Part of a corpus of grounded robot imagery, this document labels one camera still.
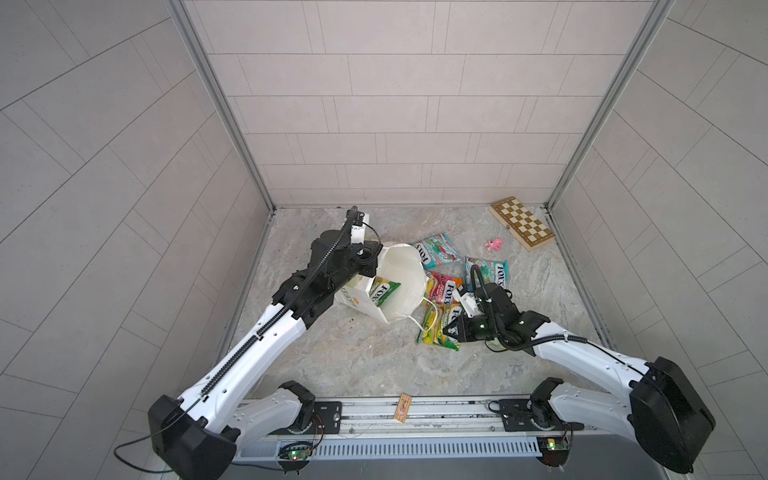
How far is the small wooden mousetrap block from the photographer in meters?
0.72

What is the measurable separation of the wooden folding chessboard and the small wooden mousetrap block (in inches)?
25.3

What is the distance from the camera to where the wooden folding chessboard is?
106cm
